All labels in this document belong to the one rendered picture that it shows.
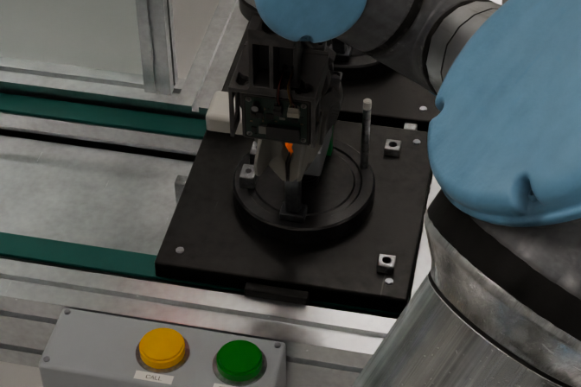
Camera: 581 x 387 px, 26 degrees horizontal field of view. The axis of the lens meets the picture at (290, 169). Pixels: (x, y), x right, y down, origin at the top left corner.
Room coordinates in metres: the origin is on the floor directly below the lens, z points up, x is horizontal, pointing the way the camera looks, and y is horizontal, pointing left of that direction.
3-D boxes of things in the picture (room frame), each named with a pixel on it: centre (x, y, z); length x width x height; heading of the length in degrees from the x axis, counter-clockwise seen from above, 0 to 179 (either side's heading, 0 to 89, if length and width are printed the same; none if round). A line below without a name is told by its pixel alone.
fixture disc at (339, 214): (0.91, -0.01, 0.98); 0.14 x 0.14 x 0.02
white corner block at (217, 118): (1.02, 0.06, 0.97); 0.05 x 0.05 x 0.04; 78
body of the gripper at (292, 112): (0.81, 0.01, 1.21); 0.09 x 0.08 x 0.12; 169
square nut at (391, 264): (0.81, -0.09, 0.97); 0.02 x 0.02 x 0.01; 78
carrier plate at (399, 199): (0.91, -0.01, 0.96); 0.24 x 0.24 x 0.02; 78
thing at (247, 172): (0.90, 0.04, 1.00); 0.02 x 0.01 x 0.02; 168
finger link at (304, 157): (0.81, -0.01, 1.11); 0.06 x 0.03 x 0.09; 169
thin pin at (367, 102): (0.93, -0.07, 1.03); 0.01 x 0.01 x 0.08
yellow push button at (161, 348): (0.71, 0.11, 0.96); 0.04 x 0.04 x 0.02
